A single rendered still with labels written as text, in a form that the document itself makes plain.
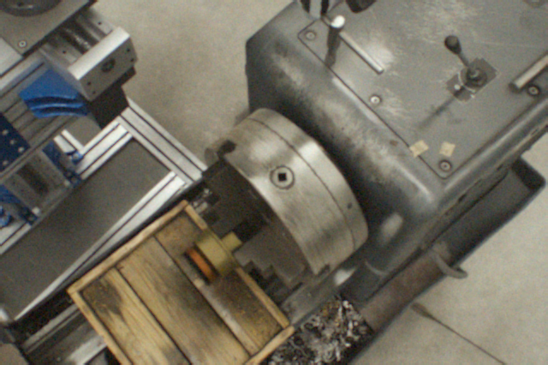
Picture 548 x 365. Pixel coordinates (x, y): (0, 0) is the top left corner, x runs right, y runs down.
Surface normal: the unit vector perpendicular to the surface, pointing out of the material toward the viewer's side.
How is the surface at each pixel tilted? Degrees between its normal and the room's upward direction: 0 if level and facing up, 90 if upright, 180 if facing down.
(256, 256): 11
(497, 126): 0
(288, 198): 17
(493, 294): 0
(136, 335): 0
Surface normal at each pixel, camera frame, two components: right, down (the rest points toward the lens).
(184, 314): 0.01, -0.36
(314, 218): 0.38, 0.11
